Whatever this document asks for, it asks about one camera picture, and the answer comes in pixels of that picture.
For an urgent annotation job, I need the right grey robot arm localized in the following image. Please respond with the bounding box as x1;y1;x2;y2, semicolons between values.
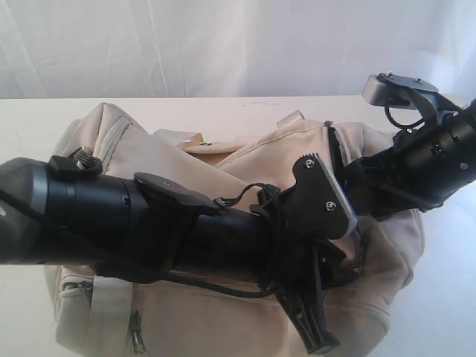
344;103;475;217

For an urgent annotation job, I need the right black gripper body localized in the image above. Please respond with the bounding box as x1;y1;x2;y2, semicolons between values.
360;122;475;214

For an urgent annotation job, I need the white backdrop curtain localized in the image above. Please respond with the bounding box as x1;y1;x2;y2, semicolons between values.
1;1;475;99

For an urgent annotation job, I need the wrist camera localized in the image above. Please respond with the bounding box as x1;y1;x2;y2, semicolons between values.
280;153;357;240
361;72;439;110

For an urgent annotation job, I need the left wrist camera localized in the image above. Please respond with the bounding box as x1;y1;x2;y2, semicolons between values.
280;153;357;240

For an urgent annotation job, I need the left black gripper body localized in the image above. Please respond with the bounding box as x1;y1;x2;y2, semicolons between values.
193;208;348;290

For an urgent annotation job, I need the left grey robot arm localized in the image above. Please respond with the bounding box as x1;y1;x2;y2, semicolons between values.
1;155;349;353

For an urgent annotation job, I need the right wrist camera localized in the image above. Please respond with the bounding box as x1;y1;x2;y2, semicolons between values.
361;72;439;110

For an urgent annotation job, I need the beige fabric duffel bag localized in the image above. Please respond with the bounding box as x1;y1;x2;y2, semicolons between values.
44;103;425;356

